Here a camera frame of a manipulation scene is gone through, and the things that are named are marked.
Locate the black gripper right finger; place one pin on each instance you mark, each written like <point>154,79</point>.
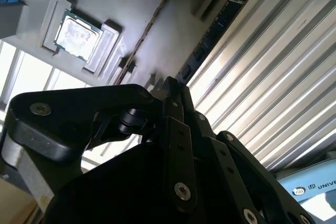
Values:
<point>231,161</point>

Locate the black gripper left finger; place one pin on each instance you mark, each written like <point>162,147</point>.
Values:
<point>52,119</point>

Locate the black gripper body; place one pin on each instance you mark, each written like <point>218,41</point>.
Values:
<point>118,190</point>

